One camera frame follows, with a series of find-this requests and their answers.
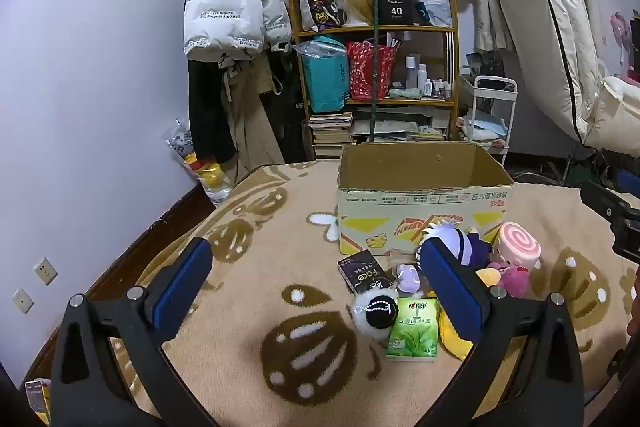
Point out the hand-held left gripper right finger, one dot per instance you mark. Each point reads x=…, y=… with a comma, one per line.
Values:
x=450, y=292

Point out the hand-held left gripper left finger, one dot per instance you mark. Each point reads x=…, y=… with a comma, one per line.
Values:
x=185, y=287

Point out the yellow plush toy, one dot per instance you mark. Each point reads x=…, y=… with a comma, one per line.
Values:
x=452, y=342

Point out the green tissue packet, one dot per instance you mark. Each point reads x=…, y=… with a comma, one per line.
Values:
x=412, y=332

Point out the pink bear plush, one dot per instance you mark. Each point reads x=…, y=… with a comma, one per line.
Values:
x=515, y=279

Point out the black and white fluffy pompom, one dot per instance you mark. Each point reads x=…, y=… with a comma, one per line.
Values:
x=377, y=314

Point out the pink swirl roll plush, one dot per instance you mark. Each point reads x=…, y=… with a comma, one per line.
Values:
x=517, y=244

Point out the printed cardboard box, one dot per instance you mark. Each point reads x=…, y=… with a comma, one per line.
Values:
x=400, y=207

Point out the purple toy in clear bag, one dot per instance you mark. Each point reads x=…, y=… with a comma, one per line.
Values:
x=410, y=278

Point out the white-haired plush doll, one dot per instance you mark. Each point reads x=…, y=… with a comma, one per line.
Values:
x=460, y=242

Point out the black tissue packet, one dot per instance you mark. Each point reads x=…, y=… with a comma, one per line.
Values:
x=362, y=274

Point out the clear bag of yellow toys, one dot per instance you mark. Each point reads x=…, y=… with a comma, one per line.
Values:
x=210, y=177

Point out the beige bear-print blanket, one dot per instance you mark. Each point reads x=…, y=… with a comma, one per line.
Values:
x=300, y=257

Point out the light blue pillow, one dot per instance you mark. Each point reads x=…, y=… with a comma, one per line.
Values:
x=482, y=129

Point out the pile of papers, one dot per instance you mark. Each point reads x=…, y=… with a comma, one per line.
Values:
x=395, y=129

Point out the black garment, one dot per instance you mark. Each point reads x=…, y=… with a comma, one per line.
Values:
x=205, y=107

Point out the yellow packet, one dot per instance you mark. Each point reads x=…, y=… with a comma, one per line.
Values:
x=40, y=399

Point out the white trolley cart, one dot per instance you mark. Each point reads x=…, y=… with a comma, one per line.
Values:
x=495, y=80

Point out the stack of books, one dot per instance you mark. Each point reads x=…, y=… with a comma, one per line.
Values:
x=330, y=132

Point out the group of cosmetic bottles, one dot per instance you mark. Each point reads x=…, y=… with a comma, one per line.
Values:
x=425, y=82

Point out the green pole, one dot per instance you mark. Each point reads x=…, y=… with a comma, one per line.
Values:
x=374, y=82

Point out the red patterned bag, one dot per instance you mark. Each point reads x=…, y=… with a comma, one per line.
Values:
x=365, y=72

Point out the white folded mattress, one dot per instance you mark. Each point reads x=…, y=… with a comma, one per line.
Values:
x=540, y=7

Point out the teal bag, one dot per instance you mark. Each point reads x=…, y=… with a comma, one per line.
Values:
x=325, y=82

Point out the yellow-framed shelf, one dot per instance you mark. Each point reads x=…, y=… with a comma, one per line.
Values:
x=425, y=28

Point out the black box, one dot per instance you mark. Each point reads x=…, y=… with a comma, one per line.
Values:
x=397, y=9

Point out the dark wooden bed frame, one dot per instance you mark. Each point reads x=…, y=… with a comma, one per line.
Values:
x=125, y=267

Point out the white wall socket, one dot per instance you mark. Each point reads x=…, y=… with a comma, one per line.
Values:
x=45, y=271
x=23, y=301

